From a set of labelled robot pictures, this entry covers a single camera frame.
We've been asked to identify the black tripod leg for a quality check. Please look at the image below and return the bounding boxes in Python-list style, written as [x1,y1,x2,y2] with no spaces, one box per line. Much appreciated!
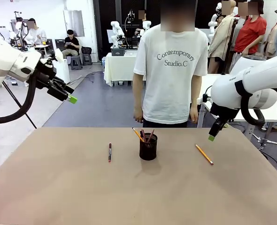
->
[1,81,38,129]

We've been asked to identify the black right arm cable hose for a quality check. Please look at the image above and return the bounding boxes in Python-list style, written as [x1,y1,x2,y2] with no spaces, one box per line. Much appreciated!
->
[234,79,266,124]

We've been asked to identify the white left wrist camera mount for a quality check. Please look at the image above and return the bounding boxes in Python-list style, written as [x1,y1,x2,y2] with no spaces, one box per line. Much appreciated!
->
[40,50,66,68]

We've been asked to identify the black mesh pen holder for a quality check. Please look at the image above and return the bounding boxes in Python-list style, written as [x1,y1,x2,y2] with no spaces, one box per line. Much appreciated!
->
[139,133,158,161]

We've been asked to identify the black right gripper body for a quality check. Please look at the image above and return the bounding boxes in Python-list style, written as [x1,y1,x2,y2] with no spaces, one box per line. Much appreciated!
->
[209,102,242,125]

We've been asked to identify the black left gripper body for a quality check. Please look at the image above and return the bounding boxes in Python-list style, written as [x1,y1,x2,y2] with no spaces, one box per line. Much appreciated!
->
[27,61,59,91]

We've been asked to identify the black box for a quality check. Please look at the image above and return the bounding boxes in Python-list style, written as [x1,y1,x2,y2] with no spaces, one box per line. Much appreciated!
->
[111,46,126,57]

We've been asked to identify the person's left forearm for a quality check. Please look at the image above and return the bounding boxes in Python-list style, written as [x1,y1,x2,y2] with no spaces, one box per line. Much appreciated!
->
[190,75,202,113]

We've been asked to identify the person in red shirt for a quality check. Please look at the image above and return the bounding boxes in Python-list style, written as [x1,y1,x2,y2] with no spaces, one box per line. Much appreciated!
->
[230,0,268,61]

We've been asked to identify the person in white t-shirt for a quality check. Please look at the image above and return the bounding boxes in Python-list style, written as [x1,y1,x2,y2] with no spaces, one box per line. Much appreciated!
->
[131,0,208,128]

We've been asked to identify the grey plastic stool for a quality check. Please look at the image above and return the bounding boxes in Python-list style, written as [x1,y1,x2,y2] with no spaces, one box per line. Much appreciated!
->
[70,55,84,71]
[82,53,93,66]

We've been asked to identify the person's left hand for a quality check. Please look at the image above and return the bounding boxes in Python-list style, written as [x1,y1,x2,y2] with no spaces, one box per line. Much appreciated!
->
[189,111,200,124]

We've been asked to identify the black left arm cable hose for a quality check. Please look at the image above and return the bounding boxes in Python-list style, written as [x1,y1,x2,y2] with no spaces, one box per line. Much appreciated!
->
[0,70,37,124]

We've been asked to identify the metal stand legs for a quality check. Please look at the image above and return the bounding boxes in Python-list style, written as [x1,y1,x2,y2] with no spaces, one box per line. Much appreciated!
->
[246,127,277,166]

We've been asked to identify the standing person in black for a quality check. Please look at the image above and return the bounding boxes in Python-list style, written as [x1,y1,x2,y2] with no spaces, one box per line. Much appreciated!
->
[135,9,146,36]

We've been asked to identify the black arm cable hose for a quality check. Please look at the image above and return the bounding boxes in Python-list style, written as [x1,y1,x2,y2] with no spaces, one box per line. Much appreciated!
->
[0,70,37,124]
[234,79,266,124]

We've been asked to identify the person's right hand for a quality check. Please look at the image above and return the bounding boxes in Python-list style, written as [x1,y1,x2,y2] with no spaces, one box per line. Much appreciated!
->
[132,108,144,123]

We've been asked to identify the white office desk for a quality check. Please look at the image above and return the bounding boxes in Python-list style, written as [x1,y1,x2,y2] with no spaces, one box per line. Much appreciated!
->
[31,43,52,71]

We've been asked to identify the person's right forearm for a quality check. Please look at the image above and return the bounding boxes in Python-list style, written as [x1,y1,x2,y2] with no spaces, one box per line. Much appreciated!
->
[132,73,146,111]

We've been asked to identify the table with white cloth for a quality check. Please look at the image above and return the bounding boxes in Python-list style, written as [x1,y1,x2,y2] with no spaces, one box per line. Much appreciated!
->
[103,51,141,87]

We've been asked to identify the seated person in white shirt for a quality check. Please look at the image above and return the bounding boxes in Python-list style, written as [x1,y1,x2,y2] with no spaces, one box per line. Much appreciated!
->
[25,18,47,45]

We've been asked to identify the seated person in black shirt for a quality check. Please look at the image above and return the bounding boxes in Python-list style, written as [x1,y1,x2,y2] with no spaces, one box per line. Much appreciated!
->
[62,29,80,57]

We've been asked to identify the white air purifier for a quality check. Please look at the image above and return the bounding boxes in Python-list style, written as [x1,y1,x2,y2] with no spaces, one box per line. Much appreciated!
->
[53,60,71,85]

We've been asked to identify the grey wall panel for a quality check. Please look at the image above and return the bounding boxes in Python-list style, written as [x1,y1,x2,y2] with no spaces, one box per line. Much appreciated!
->
[63,9,85,38]

